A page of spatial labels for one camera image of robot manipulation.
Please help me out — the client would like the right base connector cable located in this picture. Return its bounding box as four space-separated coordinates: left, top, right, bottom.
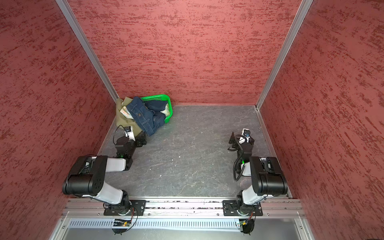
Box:
238 214 256 235

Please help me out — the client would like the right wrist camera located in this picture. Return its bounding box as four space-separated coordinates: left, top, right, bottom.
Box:
239 128 251 144

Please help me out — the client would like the pastel patterned skirt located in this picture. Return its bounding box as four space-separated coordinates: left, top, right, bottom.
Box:
120 106 134 120

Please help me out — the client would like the left aluminium corner post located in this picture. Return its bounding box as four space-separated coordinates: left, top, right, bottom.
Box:
56 0 119 102

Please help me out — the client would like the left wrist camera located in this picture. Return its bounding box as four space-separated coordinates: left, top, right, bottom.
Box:
123 126 136 141

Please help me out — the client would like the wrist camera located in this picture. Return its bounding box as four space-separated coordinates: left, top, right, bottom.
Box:
123 126 136 141
239 128 251 144

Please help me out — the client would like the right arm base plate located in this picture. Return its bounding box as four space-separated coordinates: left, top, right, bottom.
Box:
222 200 263 217

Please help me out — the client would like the blue denim skirt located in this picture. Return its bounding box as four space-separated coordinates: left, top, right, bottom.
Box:
126 97 167 137

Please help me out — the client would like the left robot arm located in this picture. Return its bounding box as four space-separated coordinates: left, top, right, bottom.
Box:
62 132 147 216

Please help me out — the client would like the aluminium front rail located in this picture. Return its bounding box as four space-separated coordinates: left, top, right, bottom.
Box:
62 198 306 219

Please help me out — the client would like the base connector cable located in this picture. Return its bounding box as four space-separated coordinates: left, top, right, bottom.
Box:
238 214 256 235
111 209 139 235

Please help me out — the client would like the olive green skirt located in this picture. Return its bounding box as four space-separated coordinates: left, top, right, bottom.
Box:
116 97 142 137

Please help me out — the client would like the green plastic basket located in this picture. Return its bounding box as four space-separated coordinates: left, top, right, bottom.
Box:
141 95 173 124

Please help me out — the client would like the left base connector cable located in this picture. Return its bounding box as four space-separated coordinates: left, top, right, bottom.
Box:
111 209 139 235

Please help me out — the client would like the right aluminium corner post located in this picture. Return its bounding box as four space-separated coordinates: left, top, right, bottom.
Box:
256 0 313 112

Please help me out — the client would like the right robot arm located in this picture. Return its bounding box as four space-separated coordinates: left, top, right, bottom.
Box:
223 129 288 218

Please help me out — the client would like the white slotted cable duct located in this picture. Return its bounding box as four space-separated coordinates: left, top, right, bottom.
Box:
68 219 241 231

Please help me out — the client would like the aluminium corner post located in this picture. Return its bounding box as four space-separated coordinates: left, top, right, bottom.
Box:
256 0 313 112
56 0 119 102

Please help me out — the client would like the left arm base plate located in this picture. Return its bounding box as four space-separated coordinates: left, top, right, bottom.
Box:
104 200 147 217

